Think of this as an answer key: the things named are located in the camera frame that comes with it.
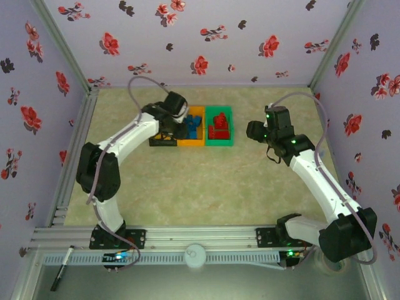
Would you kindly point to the blue lego brick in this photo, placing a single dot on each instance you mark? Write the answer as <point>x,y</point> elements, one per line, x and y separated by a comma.
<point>188,120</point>
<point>193,134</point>
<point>197,120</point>

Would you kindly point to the yellow lego brick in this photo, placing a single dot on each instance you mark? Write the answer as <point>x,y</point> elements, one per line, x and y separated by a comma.
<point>157,136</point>

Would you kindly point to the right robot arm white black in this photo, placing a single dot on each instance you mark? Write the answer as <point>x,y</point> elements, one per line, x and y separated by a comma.
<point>318,184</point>

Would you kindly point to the orange plastic bin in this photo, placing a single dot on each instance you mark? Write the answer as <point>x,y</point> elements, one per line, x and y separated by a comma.
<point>192,143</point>

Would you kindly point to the black plastic bin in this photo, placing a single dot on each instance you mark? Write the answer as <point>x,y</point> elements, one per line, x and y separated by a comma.
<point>162,143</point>

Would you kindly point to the green plastic bin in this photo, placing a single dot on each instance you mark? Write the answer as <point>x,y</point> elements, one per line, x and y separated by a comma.
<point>218,143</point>

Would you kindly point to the black controller board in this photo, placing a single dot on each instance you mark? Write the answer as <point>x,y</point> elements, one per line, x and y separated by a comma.
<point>289,261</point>
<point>109,258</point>

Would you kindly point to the white round knob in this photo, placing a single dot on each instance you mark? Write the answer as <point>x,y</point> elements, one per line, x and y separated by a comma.
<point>195,255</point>

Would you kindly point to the clear tape roll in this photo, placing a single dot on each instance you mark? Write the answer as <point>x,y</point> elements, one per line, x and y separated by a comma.
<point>328,270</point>

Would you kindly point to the black marker pen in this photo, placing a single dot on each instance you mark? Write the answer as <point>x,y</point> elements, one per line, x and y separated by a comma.
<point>62,268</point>

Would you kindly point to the aluminium side rail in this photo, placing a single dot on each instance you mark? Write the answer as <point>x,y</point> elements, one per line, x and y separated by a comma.
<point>82,118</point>

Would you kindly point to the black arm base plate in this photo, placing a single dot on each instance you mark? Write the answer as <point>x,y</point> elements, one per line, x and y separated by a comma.
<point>265,237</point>
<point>137,239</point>

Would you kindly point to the long aluminium base rail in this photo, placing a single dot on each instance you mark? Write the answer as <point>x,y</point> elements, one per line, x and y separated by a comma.
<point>218,234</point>

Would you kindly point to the aluminium corner post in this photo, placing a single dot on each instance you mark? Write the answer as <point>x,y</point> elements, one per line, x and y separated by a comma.
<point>64,47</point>
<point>334,47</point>

